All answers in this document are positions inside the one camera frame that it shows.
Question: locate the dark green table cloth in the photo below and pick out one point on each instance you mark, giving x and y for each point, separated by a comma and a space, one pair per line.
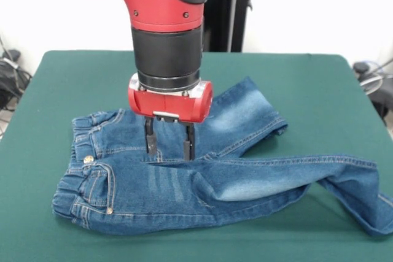
276, 90

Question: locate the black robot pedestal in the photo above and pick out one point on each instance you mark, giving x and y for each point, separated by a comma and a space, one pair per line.
227, 13

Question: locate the blue denim jeans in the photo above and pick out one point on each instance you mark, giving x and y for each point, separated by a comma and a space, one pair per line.
215, 182

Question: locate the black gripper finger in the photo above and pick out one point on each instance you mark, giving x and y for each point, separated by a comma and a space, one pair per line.
189, 142
150, 137

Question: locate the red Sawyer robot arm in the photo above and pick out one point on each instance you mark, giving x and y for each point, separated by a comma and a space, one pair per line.
159, 13

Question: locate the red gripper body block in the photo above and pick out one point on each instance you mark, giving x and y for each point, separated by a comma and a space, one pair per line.
172, 105

